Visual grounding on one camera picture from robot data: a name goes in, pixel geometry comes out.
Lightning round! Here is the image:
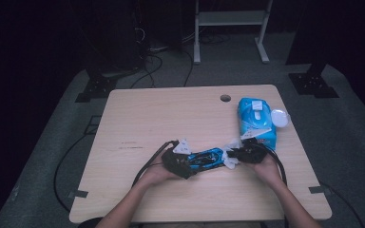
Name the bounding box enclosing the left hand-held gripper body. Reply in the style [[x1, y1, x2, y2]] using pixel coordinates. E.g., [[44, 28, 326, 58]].
[[161, 138, 194, 181]]

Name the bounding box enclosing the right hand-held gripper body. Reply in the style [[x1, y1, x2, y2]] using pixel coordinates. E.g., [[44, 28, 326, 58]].
[[233, 126, 273, 164]]

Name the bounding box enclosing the white wet wipe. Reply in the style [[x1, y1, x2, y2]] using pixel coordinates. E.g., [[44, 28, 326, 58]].
[[221, 138, 245, 171]]

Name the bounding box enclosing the blue toy car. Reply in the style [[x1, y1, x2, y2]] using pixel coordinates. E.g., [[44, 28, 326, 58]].
[[186, 147, 226, 173]]

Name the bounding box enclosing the blue wet wipes pack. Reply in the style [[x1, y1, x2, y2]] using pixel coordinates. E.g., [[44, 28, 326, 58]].
[[236, 96, 292, 152]]

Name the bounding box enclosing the person's left hand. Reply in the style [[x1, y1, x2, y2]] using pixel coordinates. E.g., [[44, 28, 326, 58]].
[[138, 162, 184, 189]]

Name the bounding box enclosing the person's right hand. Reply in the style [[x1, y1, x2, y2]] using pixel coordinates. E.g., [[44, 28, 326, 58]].
[[244, 154, 282, 188]]

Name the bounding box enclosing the dark tape strip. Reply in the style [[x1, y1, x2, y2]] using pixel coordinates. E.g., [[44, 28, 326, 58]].
[[308, 185, 335, 195], [67, 189, 89, 200]]

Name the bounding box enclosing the right hand-held gripper cable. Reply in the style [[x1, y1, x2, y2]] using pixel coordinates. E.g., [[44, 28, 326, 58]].
[[256, 142, 289, 188]]

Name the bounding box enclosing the black stand base plate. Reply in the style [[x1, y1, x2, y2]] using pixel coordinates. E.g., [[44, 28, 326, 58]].
[[74, 74, 119, 104], [288, 71, 340, 100]]

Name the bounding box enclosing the looped black floor cable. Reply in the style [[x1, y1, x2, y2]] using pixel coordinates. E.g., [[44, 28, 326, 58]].
[[128, 52, 164, 90]]

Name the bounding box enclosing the white metal stand frame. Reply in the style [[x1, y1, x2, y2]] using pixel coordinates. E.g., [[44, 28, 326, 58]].
[[193, 0, 274, 66]]

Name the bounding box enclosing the white wire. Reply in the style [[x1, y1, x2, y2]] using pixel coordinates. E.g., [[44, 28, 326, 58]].
[[134, 27, 146, 45]]

